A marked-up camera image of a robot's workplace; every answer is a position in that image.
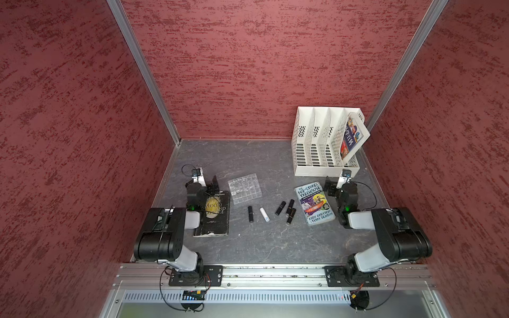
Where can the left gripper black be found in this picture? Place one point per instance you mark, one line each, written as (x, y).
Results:
(215, 184)

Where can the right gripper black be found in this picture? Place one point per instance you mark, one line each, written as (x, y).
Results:
(332, 187)

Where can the white lip balm tube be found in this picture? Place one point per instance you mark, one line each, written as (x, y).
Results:
(264, 214)

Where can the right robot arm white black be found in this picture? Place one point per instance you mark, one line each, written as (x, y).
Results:
(400, 238)

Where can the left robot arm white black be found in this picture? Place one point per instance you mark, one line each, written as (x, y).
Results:
(161, 240)

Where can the clear acrylic lipstick organizer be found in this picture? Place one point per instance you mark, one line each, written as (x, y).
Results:
(244, 189)

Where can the white file organizer rack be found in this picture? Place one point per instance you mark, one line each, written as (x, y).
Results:
(316, 141)

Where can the blue Treehouse book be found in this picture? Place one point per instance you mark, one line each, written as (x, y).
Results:
(314, 204)

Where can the black Maugham book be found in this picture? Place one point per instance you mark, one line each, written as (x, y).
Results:
(214, 220)

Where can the colourful book in rack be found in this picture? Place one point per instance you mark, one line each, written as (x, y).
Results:
(355, 135)

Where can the left corner aluminium profile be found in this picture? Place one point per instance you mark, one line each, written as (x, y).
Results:
(127, 31)

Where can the corner aluminium profile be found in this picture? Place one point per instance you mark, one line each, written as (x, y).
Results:
(426, 25)
(127, 31)

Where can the right corner aluminium profile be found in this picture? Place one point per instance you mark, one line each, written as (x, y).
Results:
(426, 25)

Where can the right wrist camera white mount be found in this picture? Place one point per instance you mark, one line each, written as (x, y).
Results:
(344, 178)

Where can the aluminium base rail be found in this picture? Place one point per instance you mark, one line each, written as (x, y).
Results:
(290, 276)

